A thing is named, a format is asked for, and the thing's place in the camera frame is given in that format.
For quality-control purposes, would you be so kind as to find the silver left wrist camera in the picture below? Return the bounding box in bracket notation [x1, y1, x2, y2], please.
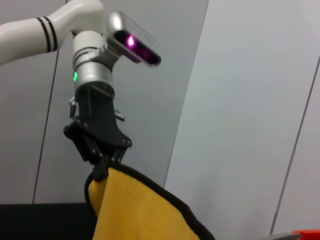
[98, 11, 162, 67]

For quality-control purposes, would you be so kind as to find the yellow grey towel black trim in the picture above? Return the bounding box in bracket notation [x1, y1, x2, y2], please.
[83, 163, 217, 240]

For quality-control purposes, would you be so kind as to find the silver gripper connector stub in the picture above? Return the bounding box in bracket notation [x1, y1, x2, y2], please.
[114, 110, 126, 123]

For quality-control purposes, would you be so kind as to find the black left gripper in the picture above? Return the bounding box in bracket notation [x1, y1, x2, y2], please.
[63, 83, 133, 183]

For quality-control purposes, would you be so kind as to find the red plastic object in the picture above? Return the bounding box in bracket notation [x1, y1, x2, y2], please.
[291, 229, 320, 240]

